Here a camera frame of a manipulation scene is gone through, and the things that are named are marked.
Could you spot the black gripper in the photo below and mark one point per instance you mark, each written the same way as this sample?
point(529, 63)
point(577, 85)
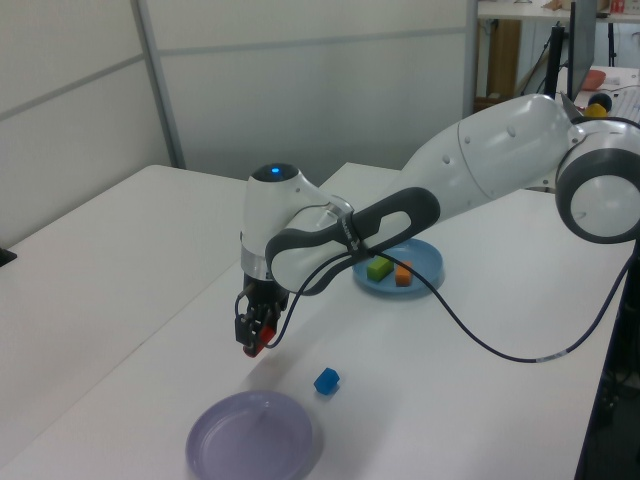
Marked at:
point(265, 295)

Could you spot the red cylinder block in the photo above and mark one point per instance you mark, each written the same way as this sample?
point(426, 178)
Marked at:
point(267, 333)

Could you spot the blue block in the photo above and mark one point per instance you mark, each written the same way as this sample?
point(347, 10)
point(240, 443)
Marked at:
point(326, 382)

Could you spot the green block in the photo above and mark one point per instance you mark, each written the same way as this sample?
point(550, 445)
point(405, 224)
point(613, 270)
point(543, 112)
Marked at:
point(378, 270)

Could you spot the orange block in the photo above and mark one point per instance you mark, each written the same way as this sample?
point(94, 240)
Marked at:
point(403, 275)

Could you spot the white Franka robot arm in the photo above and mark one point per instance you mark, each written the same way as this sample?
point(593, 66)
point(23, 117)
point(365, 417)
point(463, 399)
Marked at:
point(500, 150)

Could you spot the purple plate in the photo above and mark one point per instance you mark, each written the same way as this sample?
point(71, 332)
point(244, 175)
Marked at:
point(250, 440)

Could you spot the blue plate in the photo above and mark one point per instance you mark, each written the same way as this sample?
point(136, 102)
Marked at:
point(430, 255)

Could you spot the brown wooden cabinet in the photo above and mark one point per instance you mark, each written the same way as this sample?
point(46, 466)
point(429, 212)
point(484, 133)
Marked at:
point(502, 55)

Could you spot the yellow toy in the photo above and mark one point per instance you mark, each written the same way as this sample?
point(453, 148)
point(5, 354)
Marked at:
point(596, 112)

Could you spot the red bowl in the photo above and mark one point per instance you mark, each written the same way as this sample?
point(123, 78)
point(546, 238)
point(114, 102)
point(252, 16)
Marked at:
point(595, 79)

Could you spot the black computer monitor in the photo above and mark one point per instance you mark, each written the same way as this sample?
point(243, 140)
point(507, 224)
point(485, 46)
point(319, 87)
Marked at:
point(582, 45)

